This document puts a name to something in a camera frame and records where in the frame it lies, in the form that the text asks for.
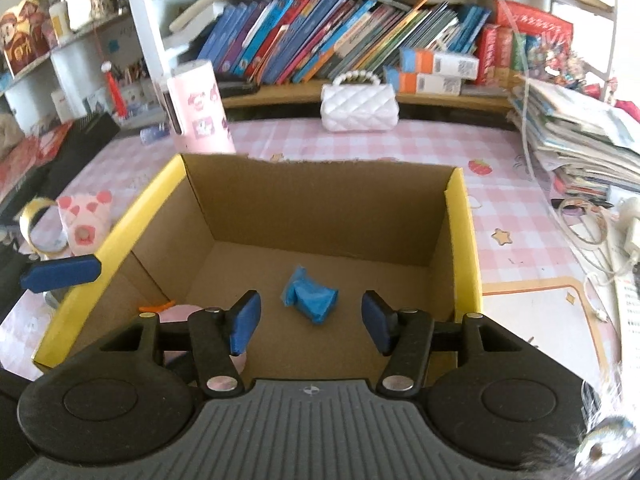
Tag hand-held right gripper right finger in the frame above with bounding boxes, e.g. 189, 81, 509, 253
361, 290, 531, 397

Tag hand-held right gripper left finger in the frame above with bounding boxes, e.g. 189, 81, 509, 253
100, 290, 262, 397

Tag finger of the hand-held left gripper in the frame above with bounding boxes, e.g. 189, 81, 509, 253
20, 254, 103, 293

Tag yellow-edged cardboard box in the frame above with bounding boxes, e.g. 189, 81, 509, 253
32, 152, 483, 381

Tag pink pig plush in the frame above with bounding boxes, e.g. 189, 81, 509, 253
56, 190, 113, 256

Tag gold tape roll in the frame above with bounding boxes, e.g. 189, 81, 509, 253
19, 197, 68, 256

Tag blue crumpled wrapper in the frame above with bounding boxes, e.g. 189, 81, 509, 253
282, 266, 339, 326

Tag pink fluffy toy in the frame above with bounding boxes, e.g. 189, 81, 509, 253
160, 305, 249, 376

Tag red tassel ornament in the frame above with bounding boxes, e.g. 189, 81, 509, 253
101, 60, 128, 120

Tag white pen holder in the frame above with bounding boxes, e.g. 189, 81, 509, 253
115, 62, 161, 111

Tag white quilted handbag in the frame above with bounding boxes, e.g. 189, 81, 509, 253
320, 71, 399, 134

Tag pink printed canister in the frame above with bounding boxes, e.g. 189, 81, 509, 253
165, 59, 236, 155

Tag black case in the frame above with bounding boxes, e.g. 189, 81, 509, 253
217, 80, 261, 98

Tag red and gold figurine box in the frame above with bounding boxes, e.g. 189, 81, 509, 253
0, 0, 51, 76

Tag orange and white carton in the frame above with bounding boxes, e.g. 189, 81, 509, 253
384, 66, 463, 96
400, 47, 480, 79

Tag white jar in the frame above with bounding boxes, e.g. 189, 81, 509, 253
49, 1, 73, 38

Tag printed paper sheet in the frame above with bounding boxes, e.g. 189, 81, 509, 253
612, 270, 640, 346

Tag furry silver bell charm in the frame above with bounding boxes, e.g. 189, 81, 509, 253
520, 405, 640, 480

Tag white bookshelf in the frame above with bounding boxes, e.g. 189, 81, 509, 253
120, 0, 621, 111

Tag white charger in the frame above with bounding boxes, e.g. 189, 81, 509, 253
619, 199, 640, 257

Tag stack of magazines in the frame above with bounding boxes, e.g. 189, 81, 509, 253
507, 77, 640, 201

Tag red boxed book set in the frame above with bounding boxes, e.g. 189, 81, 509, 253
475, 24, 518, 86

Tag row of books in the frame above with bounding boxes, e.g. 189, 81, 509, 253
197, 0, 493, 86

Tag beige book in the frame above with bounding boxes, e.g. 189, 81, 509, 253
170, 0, 236, 33

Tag colourful toy figures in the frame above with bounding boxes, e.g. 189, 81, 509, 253
522, 35, 616, 101

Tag large red gift box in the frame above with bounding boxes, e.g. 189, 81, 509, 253
495, 0, 574, 58

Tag white cable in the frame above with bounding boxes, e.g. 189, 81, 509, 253
557, 197, 621, 321

